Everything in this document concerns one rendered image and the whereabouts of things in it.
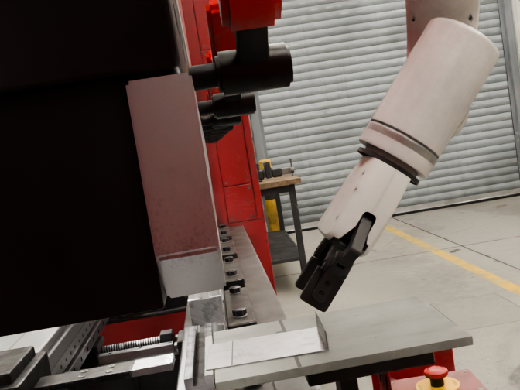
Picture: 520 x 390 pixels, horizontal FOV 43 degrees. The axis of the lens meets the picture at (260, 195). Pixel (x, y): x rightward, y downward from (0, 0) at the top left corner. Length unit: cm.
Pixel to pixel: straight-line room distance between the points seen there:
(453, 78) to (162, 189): 52
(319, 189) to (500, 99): 260
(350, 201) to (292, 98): 773
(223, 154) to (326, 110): 563
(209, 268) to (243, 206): 266
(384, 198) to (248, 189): 222
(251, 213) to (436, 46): 224
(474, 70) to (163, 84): 53
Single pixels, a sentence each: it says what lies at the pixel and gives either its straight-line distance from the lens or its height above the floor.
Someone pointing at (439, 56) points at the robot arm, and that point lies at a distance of 71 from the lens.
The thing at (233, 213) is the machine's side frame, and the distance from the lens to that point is 289.
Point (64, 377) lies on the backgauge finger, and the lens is 78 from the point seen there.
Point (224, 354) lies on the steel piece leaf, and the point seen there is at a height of 100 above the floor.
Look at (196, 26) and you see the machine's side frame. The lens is 292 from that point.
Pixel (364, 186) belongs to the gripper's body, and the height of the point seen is 117.
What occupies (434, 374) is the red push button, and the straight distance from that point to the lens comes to 115.
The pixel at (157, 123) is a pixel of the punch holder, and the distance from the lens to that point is 22.
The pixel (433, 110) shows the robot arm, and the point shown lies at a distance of 70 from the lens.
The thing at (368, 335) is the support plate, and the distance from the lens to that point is 74.
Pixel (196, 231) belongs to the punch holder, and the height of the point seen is 120.
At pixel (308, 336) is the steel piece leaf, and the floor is 100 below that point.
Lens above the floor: 123
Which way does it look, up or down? 5 degrees down
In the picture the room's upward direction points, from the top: 9 degrees counter-clockwise
